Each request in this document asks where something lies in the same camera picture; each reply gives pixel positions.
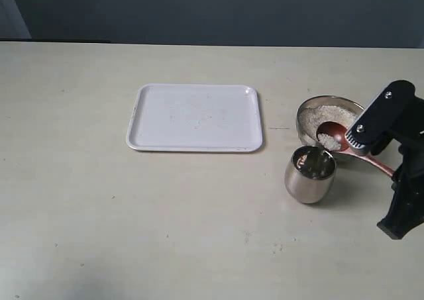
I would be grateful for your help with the white rectangular plastic tray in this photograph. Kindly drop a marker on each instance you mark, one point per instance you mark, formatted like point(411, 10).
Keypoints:
point(195, 118)

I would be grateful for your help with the white granular powder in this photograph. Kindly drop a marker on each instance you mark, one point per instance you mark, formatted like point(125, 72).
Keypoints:
point(309, 120)

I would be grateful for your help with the steel bowl with rice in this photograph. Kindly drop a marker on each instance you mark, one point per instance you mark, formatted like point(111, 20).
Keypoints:
point(333, 101)

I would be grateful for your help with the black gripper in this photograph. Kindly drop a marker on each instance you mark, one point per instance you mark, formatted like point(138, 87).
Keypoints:
point(395, 114)

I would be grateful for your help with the stainless steel cup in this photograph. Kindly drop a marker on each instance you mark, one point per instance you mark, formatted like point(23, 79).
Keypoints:
point(310, 174)

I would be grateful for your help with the dark red wooden spoon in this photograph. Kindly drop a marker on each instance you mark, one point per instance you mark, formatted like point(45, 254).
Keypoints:
point(337, 132)

